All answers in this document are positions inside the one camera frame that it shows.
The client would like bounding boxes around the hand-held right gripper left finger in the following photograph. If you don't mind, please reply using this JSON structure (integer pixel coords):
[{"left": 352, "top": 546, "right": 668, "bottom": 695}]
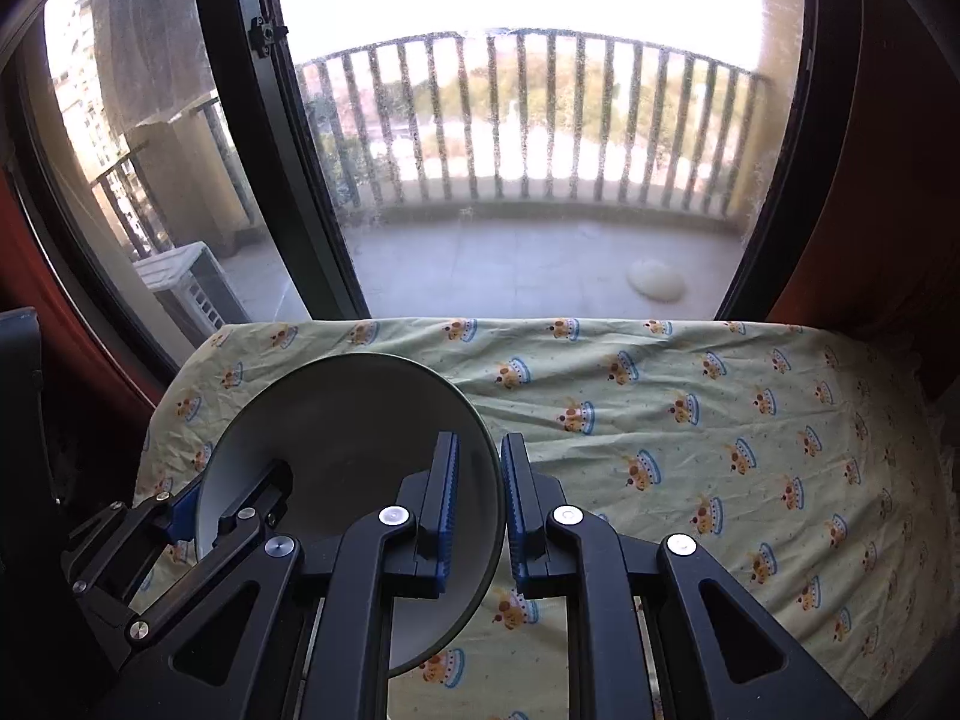
[{"left": 97, "top": 431, "right": 460, "bottom": 720}]

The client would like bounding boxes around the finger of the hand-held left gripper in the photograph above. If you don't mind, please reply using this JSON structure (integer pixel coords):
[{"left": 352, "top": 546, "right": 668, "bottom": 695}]
[
  {"left": 214, "top": 460, "right": 295, "bottom": 560},
  {"left": 64, "top": 475, "right": 205, "bottom": 599}
]

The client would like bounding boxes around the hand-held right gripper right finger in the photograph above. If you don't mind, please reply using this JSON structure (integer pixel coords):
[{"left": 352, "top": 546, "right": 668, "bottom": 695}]
[{"left": 500, "top": 433, "right": 867, "bottom": 720}]

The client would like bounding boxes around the large floral ceramic bowl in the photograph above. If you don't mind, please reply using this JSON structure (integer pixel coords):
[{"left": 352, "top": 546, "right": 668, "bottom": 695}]
[{"left": 195, "top": 352, "right": 507, "bottom": 676}]

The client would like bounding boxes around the yellow printed tablecloth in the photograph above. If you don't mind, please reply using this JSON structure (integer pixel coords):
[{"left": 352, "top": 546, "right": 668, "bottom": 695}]
[{"left": 133, "top": 317, "right": 938, "bottom": 720}]

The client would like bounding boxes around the red curtain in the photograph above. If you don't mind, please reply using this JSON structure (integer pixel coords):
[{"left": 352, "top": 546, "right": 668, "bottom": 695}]
[
  {"left": 765, "top": 0, "right": 960, "bottom": 398},
  {"left": 0, "top": 157, "right": 170, "bottom": 436}
]

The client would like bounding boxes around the white air conditioner unit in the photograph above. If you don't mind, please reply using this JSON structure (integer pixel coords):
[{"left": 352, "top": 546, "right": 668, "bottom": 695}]
[{"left": 133, "top": 241, "right": 252, "bottom": 340}]

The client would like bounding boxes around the white round lump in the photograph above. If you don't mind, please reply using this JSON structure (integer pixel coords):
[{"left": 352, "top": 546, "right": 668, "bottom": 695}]
[{"left": 628, "top": 259, "right": 687, "bottom": 301}]

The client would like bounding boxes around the balcony railing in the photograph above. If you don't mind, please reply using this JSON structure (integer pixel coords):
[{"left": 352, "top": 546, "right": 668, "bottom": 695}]
[
  {"left": 296, "top": 30, "right": 770, "bottom": 220},
  {"left": 88, "top": 96, "right": 252, "bottom": 257}
]

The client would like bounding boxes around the black window frame post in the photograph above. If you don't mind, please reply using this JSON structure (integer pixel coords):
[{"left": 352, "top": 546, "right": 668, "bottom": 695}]
[
  {"left": 191, "top": 0, "right": 372, "bottom": 323},
  {"left": 716, "top": 0, "right": 827, "bottom": 323}
]

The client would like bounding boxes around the black window handle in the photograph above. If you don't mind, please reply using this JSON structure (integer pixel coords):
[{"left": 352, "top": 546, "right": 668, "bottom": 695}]
[{"left": 250, "top": 15, "right": 290, "bottom": 57}]

